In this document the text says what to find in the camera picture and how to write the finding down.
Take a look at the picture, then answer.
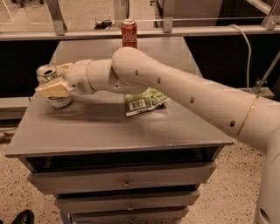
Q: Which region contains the white cable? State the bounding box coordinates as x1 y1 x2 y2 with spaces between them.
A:
228 24 253 93

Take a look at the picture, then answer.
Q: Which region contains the red coke can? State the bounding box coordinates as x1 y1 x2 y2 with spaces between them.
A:
121 19 137 48

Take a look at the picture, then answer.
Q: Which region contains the grey drawer cabinet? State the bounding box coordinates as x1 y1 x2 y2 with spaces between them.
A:
4 38 235 224

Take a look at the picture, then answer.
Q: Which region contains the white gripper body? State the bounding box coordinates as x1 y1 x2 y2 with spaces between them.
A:
66 59 95 95

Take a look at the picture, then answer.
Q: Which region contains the bottom grey drawer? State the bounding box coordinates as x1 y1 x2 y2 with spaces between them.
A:
72 206 189 224

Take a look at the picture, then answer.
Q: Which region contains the silver green 7up can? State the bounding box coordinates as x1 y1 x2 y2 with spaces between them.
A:
36 65 72 108

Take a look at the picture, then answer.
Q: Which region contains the small dark floor object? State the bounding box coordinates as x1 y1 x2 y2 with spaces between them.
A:
94 18 115 30

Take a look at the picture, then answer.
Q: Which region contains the grey drawer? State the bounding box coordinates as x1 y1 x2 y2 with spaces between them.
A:
72 206 189 224
28 161 216 194
55 188 200 214

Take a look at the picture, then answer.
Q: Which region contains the black shoe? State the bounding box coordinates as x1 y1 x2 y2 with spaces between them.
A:
11 210 34 224

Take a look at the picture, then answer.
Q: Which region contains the top grey drawer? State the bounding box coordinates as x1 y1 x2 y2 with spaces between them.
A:
28 161 216 194

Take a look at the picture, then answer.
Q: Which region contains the middle grey drawer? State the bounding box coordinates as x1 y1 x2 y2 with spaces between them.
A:
55 188 200 214

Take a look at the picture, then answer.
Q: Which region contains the metal railing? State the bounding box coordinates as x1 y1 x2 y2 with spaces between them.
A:
0 0 280 41

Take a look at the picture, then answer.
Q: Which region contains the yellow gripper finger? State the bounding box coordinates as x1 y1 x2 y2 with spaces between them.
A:
57 62 74 71
35 80 70 97

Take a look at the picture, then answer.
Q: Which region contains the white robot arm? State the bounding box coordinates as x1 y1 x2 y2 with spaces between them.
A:
36 47 280 224

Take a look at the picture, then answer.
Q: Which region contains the green chip bag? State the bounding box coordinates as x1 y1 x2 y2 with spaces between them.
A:
125 87 168 117

